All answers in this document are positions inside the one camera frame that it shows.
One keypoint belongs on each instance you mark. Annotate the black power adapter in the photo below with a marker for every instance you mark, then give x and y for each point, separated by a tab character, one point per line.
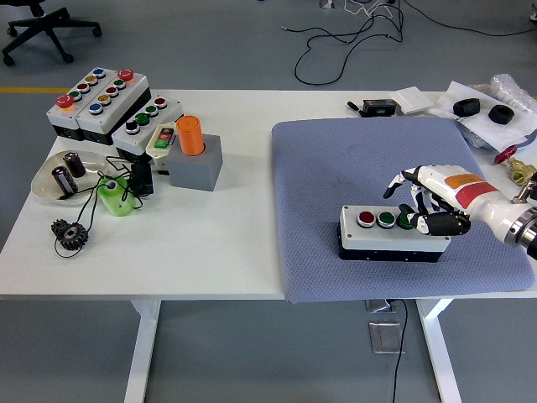
142	178

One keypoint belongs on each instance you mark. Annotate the orange cylinder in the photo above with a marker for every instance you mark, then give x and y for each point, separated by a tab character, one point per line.
189	136

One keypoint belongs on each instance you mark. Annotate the cream red-green switch box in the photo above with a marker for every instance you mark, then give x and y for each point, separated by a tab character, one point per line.
158	149

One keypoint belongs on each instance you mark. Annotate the clear bubble wrap bag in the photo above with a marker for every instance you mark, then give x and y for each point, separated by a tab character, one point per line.
514	92

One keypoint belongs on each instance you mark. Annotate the five-button box, emergency stop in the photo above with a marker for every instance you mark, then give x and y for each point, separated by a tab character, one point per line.
105	115
63	115

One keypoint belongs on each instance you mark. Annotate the control box with black knob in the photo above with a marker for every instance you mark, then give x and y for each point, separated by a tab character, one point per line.
134	140

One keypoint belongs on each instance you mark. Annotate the black office chair base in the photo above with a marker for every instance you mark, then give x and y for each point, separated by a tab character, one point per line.
40	23

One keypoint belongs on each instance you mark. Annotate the brown capacitor cylinder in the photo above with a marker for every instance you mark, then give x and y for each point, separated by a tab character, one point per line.
75	164

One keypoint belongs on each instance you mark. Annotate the white table leg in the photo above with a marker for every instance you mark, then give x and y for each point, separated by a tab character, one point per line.
142	348
438	348

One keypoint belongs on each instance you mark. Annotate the black capacitor cylinder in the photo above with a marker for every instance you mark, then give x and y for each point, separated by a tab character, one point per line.
64	180

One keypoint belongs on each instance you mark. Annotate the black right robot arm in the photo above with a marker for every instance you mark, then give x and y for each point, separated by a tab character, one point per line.
526	231

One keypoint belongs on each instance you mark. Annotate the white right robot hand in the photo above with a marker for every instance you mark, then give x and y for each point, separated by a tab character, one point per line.
457	189

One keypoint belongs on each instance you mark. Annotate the three-button white control box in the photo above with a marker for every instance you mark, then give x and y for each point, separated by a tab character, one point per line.
377	239

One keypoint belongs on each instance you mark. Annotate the white paper sheet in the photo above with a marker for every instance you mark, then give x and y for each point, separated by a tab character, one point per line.
495	132

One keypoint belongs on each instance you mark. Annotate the metal floor socket cover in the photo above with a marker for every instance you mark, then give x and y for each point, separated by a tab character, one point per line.
377	305
386	338

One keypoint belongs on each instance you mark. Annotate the black metal gear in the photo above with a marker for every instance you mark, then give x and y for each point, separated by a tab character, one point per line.
71	235

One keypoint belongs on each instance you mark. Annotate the grey-blue textured mat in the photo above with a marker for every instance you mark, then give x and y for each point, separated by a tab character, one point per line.
327	176

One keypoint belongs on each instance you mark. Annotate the green plastic cylinder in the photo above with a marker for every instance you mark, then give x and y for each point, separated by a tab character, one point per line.
117	201

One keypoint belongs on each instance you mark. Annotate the grey block holder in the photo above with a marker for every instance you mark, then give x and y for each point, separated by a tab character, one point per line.
195	170

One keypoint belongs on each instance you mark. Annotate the small black electronic module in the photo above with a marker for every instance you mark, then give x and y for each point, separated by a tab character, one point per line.
379	107

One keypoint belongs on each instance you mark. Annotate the white wall switch plate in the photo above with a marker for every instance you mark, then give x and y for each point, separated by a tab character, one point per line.
413	100

